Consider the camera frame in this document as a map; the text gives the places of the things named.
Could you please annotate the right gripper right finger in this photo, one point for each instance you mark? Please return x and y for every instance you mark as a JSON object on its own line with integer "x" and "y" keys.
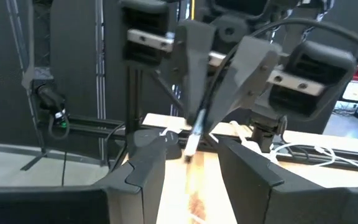
{"x": 291, "y": 205}

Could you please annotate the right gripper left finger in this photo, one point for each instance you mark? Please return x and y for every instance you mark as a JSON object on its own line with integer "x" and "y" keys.
{"x": 57, "y": 205}

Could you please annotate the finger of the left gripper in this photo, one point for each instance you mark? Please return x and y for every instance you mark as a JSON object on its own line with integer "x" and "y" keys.
{"x": 194, "y": 62}
{"x": 250, "y": 77}

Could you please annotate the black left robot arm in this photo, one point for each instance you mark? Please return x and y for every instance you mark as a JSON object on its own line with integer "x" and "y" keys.
{"x": 263, "y": 132}

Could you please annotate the large black panel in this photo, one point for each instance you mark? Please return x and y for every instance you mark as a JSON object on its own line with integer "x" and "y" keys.
{"x": 5, "y": 62}

